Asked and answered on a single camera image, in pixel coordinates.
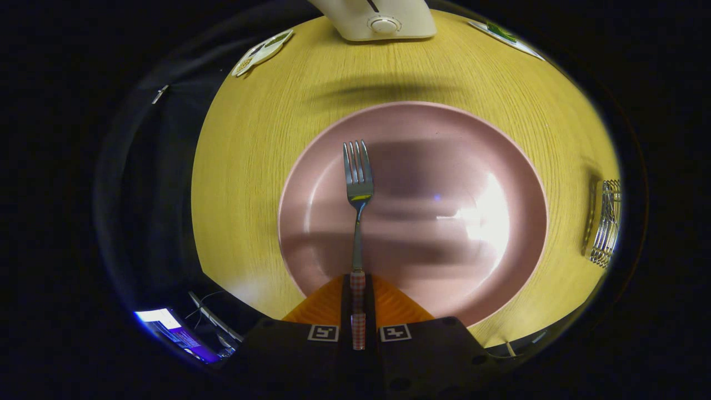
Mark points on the lit phone screen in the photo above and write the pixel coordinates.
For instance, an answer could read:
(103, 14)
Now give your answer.
(172, 329)

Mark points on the white toaster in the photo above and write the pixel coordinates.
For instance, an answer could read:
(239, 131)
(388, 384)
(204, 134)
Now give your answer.
(383, 16)

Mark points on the grey device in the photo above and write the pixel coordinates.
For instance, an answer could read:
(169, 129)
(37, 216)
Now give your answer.
(214, 321)

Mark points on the white coaster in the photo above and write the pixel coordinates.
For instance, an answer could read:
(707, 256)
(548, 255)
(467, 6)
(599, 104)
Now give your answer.
(525, 49)

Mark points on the silver clip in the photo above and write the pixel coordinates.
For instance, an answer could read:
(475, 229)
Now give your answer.
(160, 94)

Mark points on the pink plate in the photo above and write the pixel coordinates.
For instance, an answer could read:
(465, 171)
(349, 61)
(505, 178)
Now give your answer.
(433, 166)

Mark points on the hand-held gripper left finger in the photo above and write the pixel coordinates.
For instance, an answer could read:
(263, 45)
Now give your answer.
(344, 300)

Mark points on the small white snack dish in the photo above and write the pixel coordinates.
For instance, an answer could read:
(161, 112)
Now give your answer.
(261, 51)

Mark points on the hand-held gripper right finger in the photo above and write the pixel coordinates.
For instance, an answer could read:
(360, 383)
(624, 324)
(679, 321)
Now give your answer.
(370, 300)

